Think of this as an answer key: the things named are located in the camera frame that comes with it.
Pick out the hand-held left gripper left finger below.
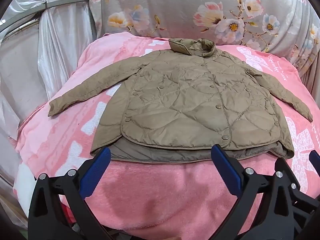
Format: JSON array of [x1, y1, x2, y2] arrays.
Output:
[[27, 147, 112, 240]]

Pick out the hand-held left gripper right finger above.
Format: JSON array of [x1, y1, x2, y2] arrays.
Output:
[[211, 144, 294, 240]]

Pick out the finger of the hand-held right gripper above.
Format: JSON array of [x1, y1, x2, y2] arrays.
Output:
[[274, 158, 309, 201], [309, 150, 320, 168]]

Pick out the tan quilted jacket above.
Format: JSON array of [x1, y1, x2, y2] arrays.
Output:
[[48, 38, 313, 165]]

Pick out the pink printed blanket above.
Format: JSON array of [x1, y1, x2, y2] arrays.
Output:
[[12, 34, 320, 240]]

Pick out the white satin curtain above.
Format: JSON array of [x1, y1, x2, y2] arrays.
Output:
[[0, 0, 105, 228]]

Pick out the grey floral blanket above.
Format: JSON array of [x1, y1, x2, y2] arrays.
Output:
[[89, 0, 320, 85]]

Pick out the curved metal rail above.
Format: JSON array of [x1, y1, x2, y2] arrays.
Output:
[[0, 0, 90, 34]]

